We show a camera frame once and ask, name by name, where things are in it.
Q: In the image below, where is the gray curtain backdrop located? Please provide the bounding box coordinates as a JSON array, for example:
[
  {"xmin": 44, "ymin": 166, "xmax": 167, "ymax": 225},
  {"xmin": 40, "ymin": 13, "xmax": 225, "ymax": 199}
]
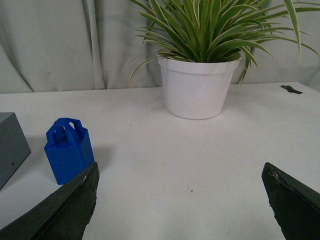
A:
[{"xmin": 0, "ymin": 0, "xmax": 320, "ymax": 95}]

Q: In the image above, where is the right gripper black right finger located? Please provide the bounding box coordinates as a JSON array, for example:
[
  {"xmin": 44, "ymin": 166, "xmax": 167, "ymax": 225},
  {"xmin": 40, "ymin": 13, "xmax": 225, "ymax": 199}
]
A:
[{"xmin": 261, "ymin": 162, "xmax": 320, "ymax": 240}]

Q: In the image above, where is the gray base block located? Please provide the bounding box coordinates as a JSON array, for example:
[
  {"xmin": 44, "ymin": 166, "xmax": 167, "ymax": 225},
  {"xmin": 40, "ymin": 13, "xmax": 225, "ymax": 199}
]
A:
[{"xmin": 0, "ymin": 112, "xmax": 31, "ymax": 188}]

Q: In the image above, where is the blue plastic part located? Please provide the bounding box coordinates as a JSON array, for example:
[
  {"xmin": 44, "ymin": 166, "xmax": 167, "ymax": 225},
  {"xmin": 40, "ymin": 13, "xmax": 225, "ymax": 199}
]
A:
[{"xmin": 44, "ymin": 117, "xmax": 95, "ymax": 185}]

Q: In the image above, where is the green spider plant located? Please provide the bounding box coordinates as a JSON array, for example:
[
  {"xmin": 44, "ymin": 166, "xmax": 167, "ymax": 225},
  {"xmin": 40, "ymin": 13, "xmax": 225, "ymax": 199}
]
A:
[{"xmin": 135, "ymin": 0, "xmax": 320, "ymax": 68}]

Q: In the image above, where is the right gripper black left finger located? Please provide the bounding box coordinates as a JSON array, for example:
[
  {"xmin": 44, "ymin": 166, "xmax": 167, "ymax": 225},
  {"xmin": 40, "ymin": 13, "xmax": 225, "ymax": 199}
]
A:
[{"xmin": 0, "ymin": 162, "xmax": 100, "ymax": 240}]

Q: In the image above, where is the white plant pot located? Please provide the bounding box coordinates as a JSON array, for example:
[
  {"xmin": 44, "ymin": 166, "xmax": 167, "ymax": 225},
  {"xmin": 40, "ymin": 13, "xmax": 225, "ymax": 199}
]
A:
[{"xmin": 158, "ymin": 53, "xmax": 242, "ymax": 120}]

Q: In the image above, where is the black tape piece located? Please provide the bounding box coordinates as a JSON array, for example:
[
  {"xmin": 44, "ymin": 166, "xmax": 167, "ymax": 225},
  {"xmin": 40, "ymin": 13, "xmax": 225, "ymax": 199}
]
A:
[{"xmin": 280, "ymin": 85, "xmax": 303, "ymax": 95}]

